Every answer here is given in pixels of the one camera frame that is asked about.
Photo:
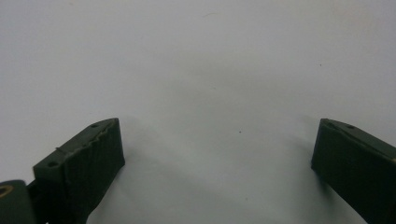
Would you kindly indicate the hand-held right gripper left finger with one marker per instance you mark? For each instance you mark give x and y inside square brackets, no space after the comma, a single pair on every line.
[84,168]

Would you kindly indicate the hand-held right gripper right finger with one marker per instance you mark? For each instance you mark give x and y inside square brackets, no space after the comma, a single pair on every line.
[355,168]

